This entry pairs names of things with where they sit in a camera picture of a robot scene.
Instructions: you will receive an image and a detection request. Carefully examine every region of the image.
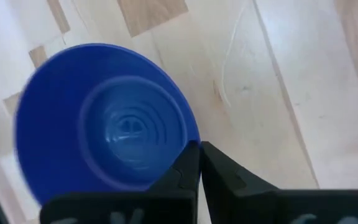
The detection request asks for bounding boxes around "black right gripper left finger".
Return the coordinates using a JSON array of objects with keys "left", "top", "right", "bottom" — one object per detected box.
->
[{"left": 39, "top": 140, "right": 201, "bottom": 224}]

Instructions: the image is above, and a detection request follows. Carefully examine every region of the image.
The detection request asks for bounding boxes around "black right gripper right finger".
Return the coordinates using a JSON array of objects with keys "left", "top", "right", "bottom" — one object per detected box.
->
[{"left": 200, "top": 141, "right": 358, "bottom": 224}]

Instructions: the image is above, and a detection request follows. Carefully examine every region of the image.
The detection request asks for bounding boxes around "blue plastic mini bowl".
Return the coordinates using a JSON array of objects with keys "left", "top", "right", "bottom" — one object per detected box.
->
[{"left": 14, "top": 42, "right": 202, "bottom": 207}]

